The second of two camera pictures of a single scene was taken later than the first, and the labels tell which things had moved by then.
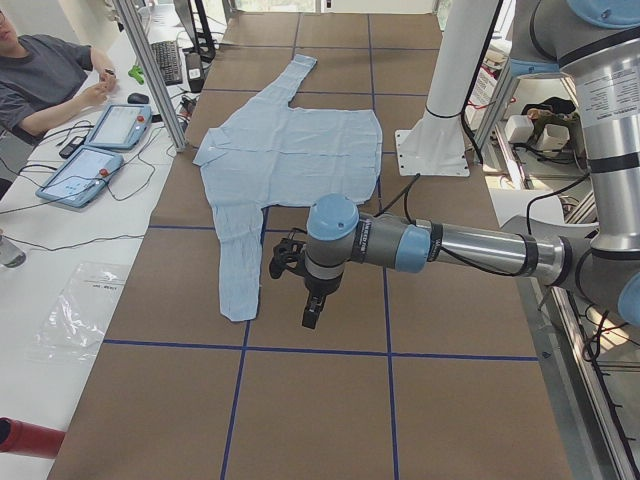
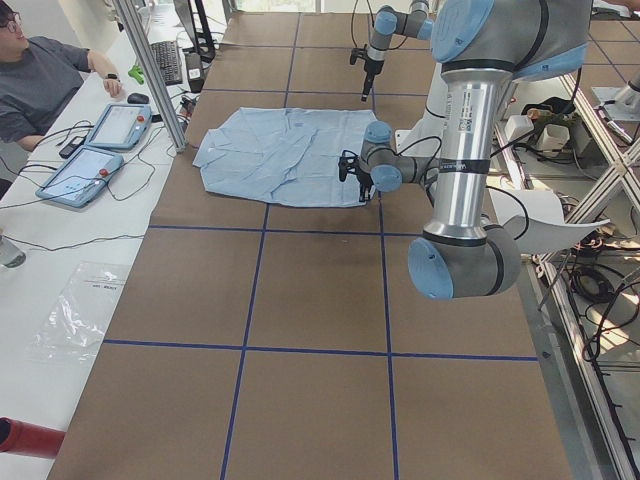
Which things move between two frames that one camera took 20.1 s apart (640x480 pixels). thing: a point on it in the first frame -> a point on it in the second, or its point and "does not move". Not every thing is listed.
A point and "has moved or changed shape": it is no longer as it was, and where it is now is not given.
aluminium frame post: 128,12 does not move
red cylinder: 18,437 does not move
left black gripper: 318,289 -> 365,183
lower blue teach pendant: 81,177 does not move
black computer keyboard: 167,56 does not move
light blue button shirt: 270,156 has moved or changed shape
